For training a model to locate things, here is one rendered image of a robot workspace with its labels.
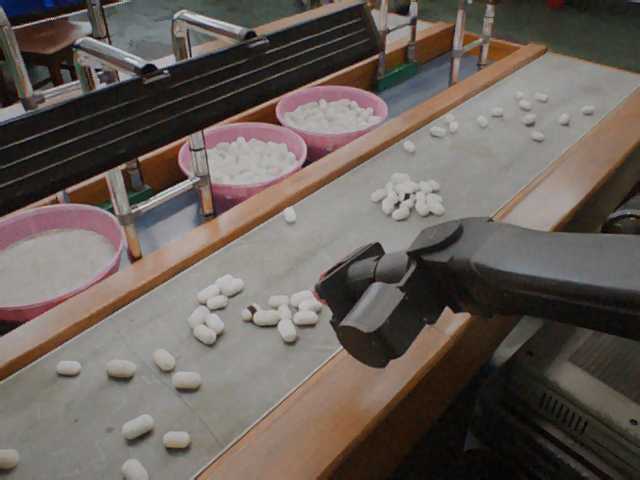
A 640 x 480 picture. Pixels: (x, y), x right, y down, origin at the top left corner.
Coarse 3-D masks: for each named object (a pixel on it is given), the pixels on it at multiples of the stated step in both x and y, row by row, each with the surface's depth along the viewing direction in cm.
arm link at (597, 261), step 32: (480, 224) 47; (512, 224) 45; (448, 256) 47; (480, 256) 43; (512, 256) 41; (544, 256) 38; (576, 256) 36; (608, 256) 33; (448, 288) 50; (480, 288) 45; (512, 288) 40; (544, 288) 37; (576, 288) 34; (608, 288) 31; (576, 320) 36; (608, 320) 33
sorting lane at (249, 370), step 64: (576, 64) 165; (448, 128) 132; (512, 128) 132; (576, 128) 133; (320, 192) 111; (448, 192) 111; (512, 192) 111; (256, 256) 95; (320, 256) 95; (128, 320) 83; (320, 320) 83; (0, 384) 74; (64, 384) 74; (128, 384) 74; (256, 384) 74; (0, 448) 66; (64, 448) 67; (128, 448) 67; (192, 448) 67
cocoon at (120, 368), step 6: (114, 360) 74; (120, 360) 74; (108, 366) 74; (114, 366) 74; (120, 366) 74; (126, 366) 74; (132, 366) 74; (108, 372) 74; (114, 372) 74; (120, 372) 73; (126, 372) 73; (132, 372) 74
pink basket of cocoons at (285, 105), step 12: (288, 96) 140; (300, 96) 143; (348, 96) 145; (372, 96) 140; (288, 108) 140; (384, 108) 135; (384, 120) 131; (300, 132) 126; (312, 132) 124; (348, 132) 124; (360, 132) 125; (312, 144) 128; (324, 144) 127; (336, 144) 127; (312, 156) 131; (324, 156) 130
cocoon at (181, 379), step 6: (180, 372) 73; (186, 372) 73; (192, 372) 73; (174, 378) 72; (180, 378) 72; (186, 378) 72; (192, 378) 72; (198, 378) 73; (174, 384) 72; (180, 384) 72; (186, 384) 72; (192, 384) 72; (198, 384) 73
